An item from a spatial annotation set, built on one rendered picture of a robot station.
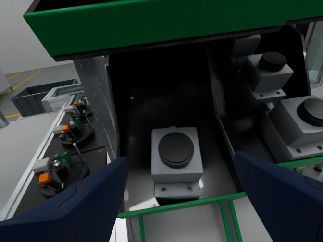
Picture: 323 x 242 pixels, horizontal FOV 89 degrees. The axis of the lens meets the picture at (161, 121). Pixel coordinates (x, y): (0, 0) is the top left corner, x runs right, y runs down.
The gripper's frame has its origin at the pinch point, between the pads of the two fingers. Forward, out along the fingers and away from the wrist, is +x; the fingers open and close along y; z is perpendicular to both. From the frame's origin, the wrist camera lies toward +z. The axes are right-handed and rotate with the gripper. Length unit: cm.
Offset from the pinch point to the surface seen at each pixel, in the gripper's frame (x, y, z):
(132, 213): 6.6, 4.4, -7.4
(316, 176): 125, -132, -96
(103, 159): 45, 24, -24
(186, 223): 16.4, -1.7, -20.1
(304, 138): 10.4, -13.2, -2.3
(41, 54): 896, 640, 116
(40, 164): 43, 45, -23
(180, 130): 9.3, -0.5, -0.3
